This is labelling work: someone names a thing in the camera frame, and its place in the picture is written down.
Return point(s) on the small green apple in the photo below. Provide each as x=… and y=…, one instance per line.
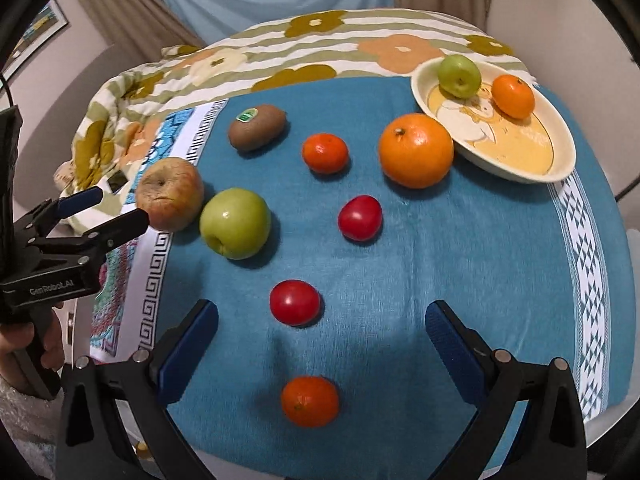
x=459, y=76

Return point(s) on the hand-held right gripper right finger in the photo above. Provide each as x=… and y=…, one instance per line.
x=447, y=342

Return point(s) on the red yellow apple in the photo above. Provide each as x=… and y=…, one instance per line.
x=170, y=195

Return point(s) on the small tangerine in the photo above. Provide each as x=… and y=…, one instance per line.
x=310, y=402
x=513, y=96
x=325, y=154

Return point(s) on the person's left hand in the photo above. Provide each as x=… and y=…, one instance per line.
x=53, y=347

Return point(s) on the large orange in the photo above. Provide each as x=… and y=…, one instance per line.
x=415, y=152

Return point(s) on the cream oval bowl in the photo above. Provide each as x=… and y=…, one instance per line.
x=505, y=147

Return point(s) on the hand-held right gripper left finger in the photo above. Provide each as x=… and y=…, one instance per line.
x=192, y=340

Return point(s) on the teal cloth with patterned border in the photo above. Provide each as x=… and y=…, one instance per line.
x=450, y=270

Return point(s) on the brown kiwi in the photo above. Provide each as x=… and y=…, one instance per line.
x=260, y=130

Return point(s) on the large green apple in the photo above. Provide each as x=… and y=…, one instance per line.
x=235, y=224

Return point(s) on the red tomato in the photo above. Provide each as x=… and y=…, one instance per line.
x=360, y=218
x=295, y=303

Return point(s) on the framed wall picture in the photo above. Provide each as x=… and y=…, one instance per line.
x=40, y=35

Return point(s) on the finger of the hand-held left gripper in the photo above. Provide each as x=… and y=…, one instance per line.
x=80, y=201
x=117, y=227

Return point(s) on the floral striped blanket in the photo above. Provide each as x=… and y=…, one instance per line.
x=325, y=52

